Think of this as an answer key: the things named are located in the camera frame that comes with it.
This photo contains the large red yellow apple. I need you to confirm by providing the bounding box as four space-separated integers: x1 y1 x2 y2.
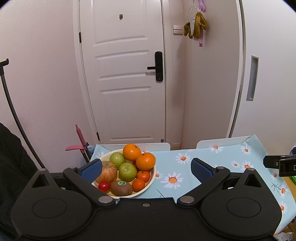
96 161 117 183

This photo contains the brown kiwi with sticker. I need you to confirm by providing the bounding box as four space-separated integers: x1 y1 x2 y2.
110 181 133 197

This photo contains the green apple with stem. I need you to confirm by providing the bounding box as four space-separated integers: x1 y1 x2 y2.
109 152 126 169

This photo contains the large orange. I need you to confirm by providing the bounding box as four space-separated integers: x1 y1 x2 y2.
135 152 156 171
122 144 142 162

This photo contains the small tangerine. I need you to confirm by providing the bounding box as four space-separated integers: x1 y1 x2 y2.
137 171 150 183
132 178 145 192

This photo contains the green wet wipes pack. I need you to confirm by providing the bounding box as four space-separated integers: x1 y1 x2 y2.
290 176 296 185

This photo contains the yellow stool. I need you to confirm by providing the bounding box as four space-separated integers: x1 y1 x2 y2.
283 177 296 200

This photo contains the blue plastic bag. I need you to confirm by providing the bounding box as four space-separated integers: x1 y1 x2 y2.
86 142 95 160

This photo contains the cream yellow cartoon plate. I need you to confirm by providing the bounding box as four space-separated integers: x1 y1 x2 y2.
92 149 156 199

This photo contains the blue daisy tablecloth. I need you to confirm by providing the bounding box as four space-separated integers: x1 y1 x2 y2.
95 136 295 240

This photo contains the white wardrobe sliding door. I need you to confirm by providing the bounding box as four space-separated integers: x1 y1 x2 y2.
232 1 295 155

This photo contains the black garment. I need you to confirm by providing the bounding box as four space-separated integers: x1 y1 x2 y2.
1 124 37 240

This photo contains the white panel door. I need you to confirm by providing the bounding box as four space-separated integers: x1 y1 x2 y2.
78 1 166 144

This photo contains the grey curved pole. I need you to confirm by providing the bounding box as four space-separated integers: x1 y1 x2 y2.
0 58 45 168

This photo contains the pink broom handle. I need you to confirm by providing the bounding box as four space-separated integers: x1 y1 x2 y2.
65 124 91 163

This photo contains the black door handle lock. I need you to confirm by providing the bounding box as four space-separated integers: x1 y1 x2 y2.
147 51 164 82

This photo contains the white wall switch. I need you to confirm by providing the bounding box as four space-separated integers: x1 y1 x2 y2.
173 25 184 35

